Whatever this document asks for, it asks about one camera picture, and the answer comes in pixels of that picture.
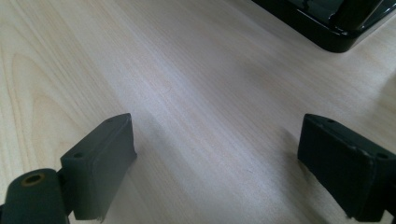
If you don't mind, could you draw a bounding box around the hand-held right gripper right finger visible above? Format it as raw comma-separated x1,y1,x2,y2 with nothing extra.
296,113,396,224

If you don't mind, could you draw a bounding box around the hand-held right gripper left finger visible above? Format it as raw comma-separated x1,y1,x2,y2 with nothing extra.
59,112,138,223

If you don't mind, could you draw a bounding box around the red and black shoe rack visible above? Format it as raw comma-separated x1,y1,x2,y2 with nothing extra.
251,0,396,54

